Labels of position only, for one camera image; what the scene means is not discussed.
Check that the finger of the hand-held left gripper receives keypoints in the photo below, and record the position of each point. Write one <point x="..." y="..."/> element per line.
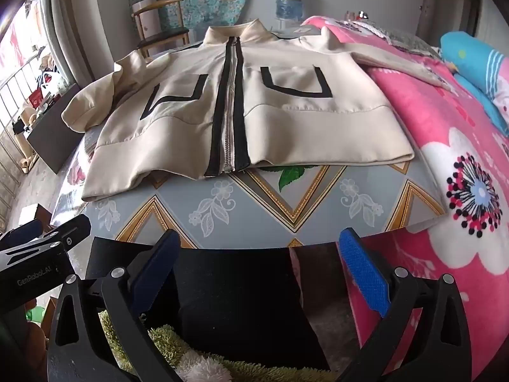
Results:
<point x="26" y="230"/>
<point x="73" y="229"/>

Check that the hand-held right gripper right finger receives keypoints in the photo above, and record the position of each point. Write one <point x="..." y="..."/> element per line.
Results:
<point x="366" y="270"/>

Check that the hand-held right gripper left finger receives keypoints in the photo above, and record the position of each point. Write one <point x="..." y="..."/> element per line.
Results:
<point x="159" y="264"/>

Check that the beige jacket with black trim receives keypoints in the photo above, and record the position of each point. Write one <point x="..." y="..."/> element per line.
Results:
<point x="298" y="127"/>

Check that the cardboard box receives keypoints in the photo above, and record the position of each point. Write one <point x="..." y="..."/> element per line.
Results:
<point x="37" y="214"/>

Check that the green fluffy garment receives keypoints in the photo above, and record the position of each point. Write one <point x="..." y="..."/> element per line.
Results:
<point x="167" y="338"/>

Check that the black cabinet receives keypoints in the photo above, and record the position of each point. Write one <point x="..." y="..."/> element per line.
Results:
<point x="55" y="131"/>

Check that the beige fluffy cloth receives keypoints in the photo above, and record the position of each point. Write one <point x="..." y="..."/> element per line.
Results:
<point x="202" y="370"/>

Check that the red box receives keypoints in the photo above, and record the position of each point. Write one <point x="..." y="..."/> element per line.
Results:
<point x="36" y="98"/>

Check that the metal railing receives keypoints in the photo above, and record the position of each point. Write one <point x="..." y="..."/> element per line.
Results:
<point x="16" y="87"/>

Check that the white plastic bag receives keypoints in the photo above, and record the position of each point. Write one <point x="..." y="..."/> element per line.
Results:
<point x="51" y="81"/>

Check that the pink floral blanket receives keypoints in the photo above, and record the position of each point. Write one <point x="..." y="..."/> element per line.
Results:
<point x="417" y="119"/>

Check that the grey curtain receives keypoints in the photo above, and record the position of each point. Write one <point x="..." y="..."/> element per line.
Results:
<point x="69" y="20"/>

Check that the wooden chair with black seat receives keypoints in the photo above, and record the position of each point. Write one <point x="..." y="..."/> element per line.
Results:
<point x="163" y="34"/>

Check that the white box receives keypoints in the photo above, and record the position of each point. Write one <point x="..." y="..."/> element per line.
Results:
<point x="146" y="18"/>

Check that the blue pillow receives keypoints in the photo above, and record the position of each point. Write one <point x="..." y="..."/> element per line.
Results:
<point x="473" y="63"/>

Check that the grey lace cloth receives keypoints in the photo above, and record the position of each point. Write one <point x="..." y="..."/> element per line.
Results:
<point x="401" y="39"/>

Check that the white water dispenser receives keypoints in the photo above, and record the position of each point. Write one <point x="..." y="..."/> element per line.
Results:
<point x="287" y="24"/>

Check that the blue water bottle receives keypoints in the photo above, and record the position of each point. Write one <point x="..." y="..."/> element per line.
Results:
<point x="289" y="2"/>

